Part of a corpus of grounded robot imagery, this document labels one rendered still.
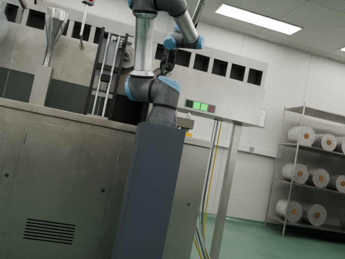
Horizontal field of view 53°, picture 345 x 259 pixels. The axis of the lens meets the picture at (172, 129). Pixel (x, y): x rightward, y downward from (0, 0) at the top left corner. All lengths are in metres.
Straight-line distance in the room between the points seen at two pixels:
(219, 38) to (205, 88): 2.79
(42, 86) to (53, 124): 0.42
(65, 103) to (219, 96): 1.14
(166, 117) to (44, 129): 0.69
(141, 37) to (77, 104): 1.03
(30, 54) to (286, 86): 4.14
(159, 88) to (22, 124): 0.76
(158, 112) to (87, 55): 1.13
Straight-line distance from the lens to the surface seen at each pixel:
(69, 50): 2.60
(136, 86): 1.66
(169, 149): 1.55
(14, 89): 2.60
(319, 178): 5.48
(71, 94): 2.55
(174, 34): 1.99
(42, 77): 2.31
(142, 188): 1.54
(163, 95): 1.60
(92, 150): 1.93
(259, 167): 5.50
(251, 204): 5.51
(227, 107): 2.75
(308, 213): 5.45
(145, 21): 1.66
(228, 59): 2.82
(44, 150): 1.95
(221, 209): 2.95
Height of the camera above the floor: 0.77
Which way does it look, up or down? 4 degrees up
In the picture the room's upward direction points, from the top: 11 degrees clockwise
